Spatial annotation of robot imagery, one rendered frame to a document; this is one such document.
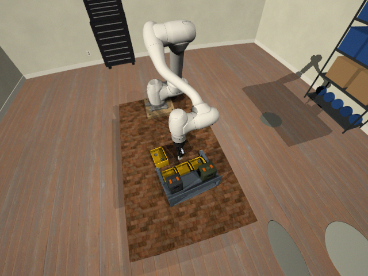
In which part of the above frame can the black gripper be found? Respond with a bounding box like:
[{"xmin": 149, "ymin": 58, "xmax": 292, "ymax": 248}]
[{"xmin": 173, "ymin": 141, "xmax": 185, "ymax": 160}]

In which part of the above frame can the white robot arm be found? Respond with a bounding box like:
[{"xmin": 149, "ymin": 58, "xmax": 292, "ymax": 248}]
[{"xmin": 143, "ymin": 20, "xmax": 219, "ymax": 143}]

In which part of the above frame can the yellow bin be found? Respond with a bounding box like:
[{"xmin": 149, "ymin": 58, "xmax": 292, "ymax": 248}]
[
  {"xmin": 189, "ymin": 156, "xmax": 206, "ymax": 170},
  {"xmin": 150, "ymin": 146, "xmax": 169, "ymax": 168},
  {"xmin": 175, "ymin": 161, "xmax": 193, "ymax": 176},
  {"xmin": 161, "ymin": 167, "xmax": 177, "ymax": 182}
]

